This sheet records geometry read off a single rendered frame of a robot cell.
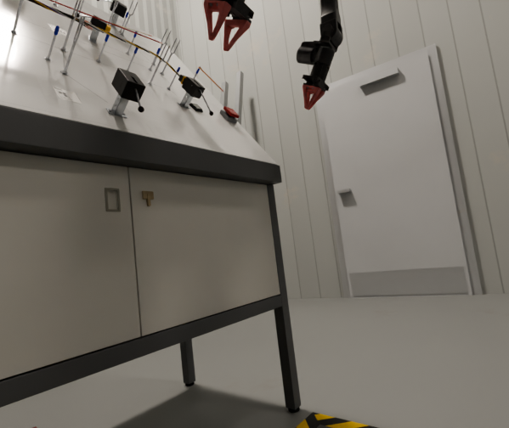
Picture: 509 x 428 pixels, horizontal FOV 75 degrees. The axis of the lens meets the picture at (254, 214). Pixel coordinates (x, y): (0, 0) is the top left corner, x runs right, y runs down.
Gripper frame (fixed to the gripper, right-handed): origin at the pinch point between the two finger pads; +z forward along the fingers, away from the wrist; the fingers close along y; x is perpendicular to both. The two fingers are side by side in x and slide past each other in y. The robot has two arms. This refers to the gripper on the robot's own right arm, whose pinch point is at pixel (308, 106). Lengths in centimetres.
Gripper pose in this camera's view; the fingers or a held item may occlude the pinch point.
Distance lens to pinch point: 126.2
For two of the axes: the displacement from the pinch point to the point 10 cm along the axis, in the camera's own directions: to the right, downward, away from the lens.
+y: -5.4, -0.3, -8.4
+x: 7.8, 3.5, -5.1
